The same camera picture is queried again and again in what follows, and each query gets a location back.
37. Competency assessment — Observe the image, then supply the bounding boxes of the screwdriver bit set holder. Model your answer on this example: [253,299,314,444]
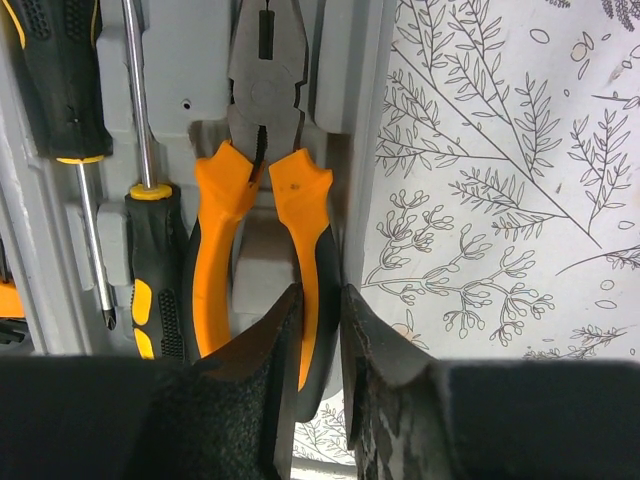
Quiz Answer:
[1,244,28,345]

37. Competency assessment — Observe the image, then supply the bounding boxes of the orange black pliers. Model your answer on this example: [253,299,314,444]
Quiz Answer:
[183,1,341,422]

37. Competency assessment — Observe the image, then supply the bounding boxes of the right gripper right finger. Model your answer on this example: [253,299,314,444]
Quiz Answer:
[340,285,639,479]

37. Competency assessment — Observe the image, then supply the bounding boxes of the small yellow black screwdriver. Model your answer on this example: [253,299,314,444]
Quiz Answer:
[121,1,186,361]

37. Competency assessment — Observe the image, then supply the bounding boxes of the grey plastic tool case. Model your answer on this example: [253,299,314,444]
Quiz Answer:
[1,1,394,356]

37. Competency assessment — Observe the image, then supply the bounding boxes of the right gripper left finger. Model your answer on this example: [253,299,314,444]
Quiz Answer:
[1,283,303,479]

